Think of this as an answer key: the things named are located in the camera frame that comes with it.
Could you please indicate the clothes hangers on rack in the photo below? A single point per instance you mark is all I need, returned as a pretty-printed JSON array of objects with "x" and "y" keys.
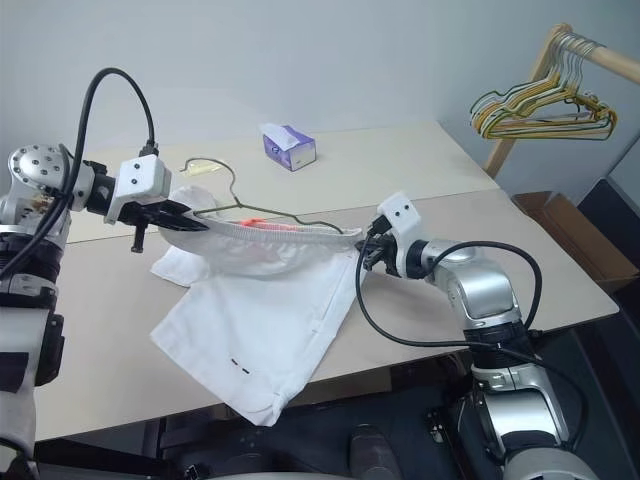
[{"x": 530, "y": 131}]

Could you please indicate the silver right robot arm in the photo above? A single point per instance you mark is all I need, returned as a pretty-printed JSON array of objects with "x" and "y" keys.
[{"x": 480, "y": 295}]

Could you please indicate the purple white tissue box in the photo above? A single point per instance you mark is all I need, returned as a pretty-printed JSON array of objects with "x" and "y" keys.
[{"x": 300, "y": 152}]

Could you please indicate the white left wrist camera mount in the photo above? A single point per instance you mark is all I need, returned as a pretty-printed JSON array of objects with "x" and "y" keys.
[{"x": 140, "y": 177}]

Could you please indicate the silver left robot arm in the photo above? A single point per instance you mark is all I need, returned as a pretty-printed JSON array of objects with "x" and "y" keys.
[{"x": 40, "y": 165}]

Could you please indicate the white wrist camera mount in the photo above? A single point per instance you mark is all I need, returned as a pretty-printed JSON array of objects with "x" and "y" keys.
[
  {"x": 140, "y": 177},
  {"x": 402, "y": 212}
]

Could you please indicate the small yellow packet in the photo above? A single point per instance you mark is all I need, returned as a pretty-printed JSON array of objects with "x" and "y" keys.
[{"x": 202, "y": 169}]

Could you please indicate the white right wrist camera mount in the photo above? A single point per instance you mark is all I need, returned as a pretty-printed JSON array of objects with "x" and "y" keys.
[{"x": 402, "y": 212}]

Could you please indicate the brown cardboard box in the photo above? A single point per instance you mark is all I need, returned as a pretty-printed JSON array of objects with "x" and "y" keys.
[{"x": 565, "y": 220}]

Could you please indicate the white garment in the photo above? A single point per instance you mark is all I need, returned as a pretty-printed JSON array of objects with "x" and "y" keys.
[{"x": 260, "y": 320}]

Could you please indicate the dark rounded cylinder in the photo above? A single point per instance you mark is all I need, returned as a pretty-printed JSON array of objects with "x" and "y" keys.
[{"x": 375, "y": 450}]

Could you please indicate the wooden clothes rack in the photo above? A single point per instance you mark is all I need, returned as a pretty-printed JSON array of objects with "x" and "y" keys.
[{"x": 500, "y": 150}]

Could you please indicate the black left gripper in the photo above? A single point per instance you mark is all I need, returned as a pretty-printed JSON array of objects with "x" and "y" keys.
[{"x": 145, "y": 212}]

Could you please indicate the black board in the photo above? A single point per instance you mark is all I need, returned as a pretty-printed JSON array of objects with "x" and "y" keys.
[{"x": 615, "y": 220}]

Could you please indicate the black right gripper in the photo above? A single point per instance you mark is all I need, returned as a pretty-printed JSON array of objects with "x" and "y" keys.
[{"x": 387, "y": 255}]

